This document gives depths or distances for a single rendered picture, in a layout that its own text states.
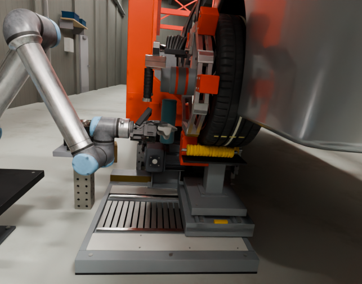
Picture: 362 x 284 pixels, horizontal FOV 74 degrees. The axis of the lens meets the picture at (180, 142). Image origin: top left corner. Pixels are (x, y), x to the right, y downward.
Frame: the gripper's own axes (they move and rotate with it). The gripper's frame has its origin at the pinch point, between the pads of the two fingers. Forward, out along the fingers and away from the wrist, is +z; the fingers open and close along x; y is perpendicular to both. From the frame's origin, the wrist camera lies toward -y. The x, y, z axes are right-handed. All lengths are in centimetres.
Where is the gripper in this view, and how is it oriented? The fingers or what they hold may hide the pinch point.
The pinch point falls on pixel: (174, 128)
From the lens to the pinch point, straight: 110.9
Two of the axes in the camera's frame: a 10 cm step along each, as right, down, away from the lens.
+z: 9.9, 0.6, 1.2
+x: 1.4, -4.8, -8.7
